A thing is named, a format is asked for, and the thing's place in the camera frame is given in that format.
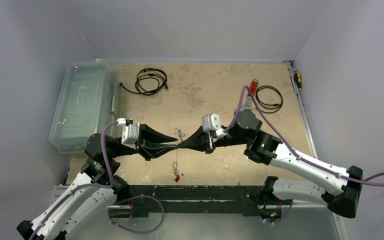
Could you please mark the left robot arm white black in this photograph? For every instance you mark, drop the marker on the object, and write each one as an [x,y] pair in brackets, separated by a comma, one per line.
[97,186]

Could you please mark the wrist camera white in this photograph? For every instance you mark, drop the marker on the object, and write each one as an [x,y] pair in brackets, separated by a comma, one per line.
[130,132]
[211,124]

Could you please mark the aluminium frame rail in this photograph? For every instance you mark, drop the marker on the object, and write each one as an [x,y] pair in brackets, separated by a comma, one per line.
[197,89]

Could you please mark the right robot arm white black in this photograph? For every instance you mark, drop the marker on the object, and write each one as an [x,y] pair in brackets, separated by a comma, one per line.
[335,187]

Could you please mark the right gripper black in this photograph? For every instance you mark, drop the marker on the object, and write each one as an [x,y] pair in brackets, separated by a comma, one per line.
[210,140]

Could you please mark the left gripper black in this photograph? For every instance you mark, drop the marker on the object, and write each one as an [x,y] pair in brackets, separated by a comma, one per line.
[147,147]

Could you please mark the clear plastic storage bin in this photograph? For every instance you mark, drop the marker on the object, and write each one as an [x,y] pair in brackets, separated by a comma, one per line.
[88,101]

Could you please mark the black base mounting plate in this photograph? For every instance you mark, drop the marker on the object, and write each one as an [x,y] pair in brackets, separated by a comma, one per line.
[247,200]

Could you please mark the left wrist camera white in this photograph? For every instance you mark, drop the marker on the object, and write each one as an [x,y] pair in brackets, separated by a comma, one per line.
[130,132]

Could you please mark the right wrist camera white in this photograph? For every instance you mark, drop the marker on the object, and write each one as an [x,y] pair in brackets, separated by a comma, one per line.
[211,124]

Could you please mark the red handled adjustable wrench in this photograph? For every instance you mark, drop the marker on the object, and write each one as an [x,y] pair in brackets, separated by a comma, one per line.
[247,105]

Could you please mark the yellow black screwdriver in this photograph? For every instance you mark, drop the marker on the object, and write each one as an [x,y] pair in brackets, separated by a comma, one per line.
[298,80]

